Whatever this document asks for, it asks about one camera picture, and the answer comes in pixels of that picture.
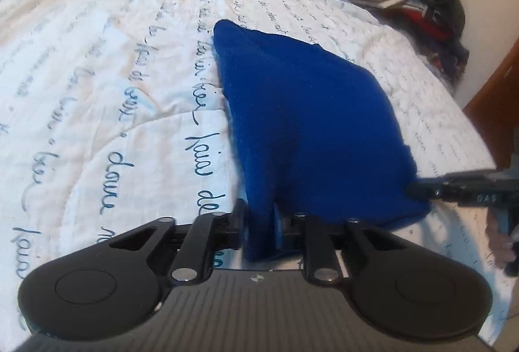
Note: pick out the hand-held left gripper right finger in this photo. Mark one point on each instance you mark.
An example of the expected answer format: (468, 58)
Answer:
(284, 232)

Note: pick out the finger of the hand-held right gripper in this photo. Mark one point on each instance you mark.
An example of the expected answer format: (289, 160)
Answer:
(427, 189)

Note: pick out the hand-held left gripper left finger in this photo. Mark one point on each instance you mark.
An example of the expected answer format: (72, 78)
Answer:
(239, 222)

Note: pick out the blue knit garment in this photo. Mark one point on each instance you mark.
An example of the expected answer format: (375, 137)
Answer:
(308, 121)

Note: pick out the person's right hand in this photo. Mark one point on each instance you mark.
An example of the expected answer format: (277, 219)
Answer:
(500, 246)

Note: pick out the brown wooden furniture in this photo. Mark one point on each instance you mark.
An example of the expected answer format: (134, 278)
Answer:
(496, 104)

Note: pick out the red cloth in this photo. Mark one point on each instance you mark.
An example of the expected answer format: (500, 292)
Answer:
(423, 23)

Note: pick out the white script-printed blanket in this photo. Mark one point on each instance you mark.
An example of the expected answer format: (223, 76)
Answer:
(121, 92)

